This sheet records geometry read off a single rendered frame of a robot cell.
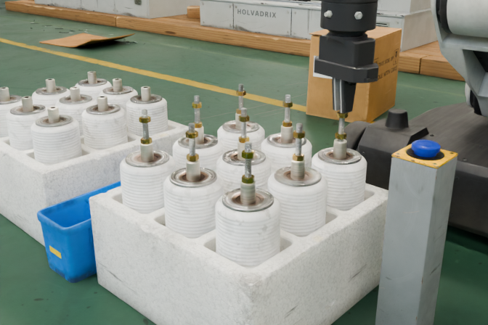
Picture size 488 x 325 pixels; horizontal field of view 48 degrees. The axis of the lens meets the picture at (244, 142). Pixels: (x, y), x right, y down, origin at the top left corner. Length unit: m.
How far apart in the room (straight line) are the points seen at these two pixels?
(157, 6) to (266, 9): 1.10
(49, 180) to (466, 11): 0.85
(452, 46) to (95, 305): 0.83
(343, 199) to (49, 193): 0.58
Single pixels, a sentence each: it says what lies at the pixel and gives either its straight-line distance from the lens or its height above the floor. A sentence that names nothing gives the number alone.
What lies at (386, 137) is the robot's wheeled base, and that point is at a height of 0.20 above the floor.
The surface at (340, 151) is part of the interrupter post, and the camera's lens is 0.96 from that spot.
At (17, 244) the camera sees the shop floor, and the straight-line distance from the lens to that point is 1.28.
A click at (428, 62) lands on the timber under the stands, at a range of 2.79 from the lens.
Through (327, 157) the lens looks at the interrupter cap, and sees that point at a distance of 0.96.
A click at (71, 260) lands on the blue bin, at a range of 1.08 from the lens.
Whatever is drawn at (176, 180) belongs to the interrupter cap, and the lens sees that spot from 0.87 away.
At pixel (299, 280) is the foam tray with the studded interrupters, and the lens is 0.84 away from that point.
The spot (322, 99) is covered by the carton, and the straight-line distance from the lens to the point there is 2.01.
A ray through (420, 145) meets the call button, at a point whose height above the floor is 0.33.
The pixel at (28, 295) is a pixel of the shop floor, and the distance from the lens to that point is 1.11.
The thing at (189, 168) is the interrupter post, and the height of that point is 0.27.
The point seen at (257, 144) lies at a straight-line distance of 1.09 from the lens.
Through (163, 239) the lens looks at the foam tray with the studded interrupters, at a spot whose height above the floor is 0.18.
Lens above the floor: 0.60
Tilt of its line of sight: 20 degrees down
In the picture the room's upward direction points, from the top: straight up
